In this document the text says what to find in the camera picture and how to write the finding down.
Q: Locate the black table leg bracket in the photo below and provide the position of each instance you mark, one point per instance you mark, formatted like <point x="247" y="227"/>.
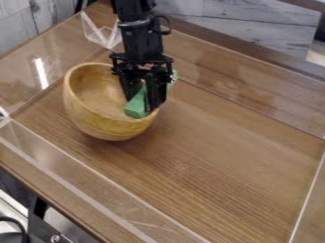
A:
<point x="40" y="231"/>

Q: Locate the brown wooden bowl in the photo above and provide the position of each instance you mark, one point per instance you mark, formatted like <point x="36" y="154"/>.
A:
<point x="94" y="103"/>

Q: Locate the clear acrylic tray wall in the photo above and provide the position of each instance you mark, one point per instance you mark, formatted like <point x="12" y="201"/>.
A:
<point x="94" y="201"/>

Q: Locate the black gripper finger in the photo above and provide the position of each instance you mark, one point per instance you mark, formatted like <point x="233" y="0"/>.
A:
<point x="156" y="85"/>
<point x="131" y="82"/>

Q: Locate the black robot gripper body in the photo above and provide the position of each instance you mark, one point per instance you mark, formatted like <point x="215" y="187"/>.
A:
<point x="142" y="58"/>

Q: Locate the green rectangular block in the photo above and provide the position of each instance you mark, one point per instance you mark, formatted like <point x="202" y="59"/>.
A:
<point x="135" y="106"/>

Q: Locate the clear acrylic corner bracket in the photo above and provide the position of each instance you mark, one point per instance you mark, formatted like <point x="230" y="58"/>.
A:
<point x="103" y="36"/>

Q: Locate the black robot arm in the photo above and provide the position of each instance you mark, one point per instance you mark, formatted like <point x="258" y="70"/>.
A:
<point x="124" y="8"/>

